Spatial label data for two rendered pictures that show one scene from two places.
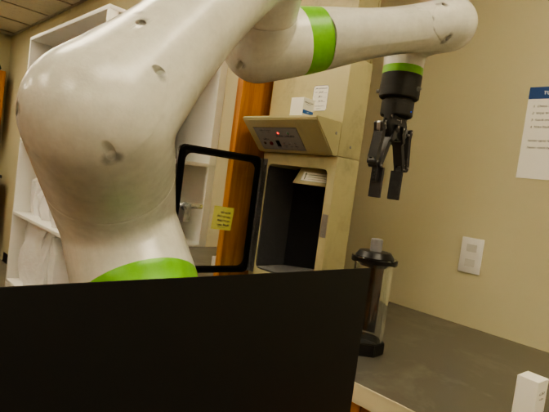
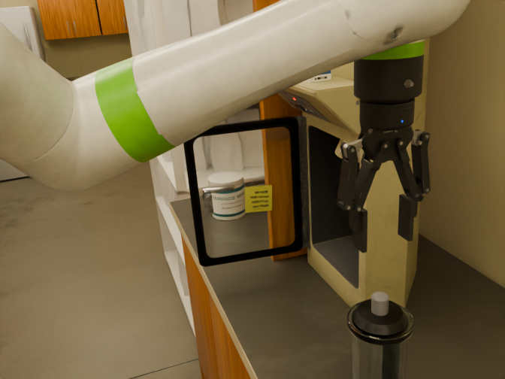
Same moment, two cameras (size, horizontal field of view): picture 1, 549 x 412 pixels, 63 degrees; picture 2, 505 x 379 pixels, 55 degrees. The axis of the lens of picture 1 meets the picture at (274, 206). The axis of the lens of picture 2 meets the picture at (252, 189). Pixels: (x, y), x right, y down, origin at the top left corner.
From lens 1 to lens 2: 66 cm
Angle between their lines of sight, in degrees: 32
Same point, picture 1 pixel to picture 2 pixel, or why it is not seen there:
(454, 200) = not seen: outside the picture
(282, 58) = (79, 173)
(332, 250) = (379, 250)
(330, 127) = (344, 99)
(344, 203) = (392, 188)
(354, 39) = (187, 109)
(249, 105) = not seen: hidden behind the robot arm
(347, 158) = not seen: hidden behind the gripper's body
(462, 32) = (425, 16)
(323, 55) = (146, 146)
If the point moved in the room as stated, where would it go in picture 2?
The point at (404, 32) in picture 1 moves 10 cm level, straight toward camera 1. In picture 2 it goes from (289, 60) to (224, 76)
